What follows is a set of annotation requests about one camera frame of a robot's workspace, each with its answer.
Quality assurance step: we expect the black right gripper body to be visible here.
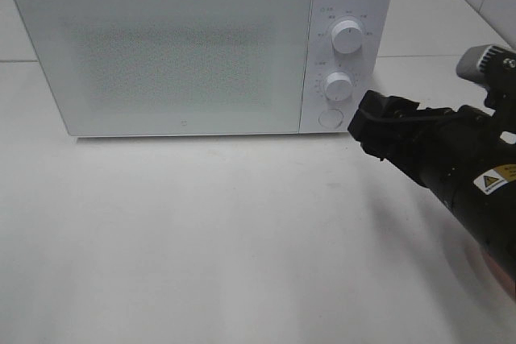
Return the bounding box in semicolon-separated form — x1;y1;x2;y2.
348;90;515;199

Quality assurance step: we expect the round white door button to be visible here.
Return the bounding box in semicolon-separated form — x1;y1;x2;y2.
318;109;343;130

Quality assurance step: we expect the white microwave door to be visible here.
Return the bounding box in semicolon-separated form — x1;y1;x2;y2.
15;0;311;137

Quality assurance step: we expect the pink round plate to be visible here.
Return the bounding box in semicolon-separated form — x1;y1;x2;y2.
480;247;515;300

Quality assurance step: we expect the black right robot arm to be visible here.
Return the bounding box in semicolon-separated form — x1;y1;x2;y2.
348;90;515;276

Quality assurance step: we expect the lower white round knob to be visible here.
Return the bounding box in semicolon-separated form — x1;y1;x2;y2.
324;73;353;102

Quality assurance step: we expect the white round knob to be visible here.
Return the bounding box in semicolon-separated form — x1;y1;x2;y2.
324;73;353;102
331;18;364;55

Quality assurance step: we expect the upper white round knob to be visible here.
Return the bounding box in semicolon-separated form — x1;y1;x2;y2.
331;18;364;55

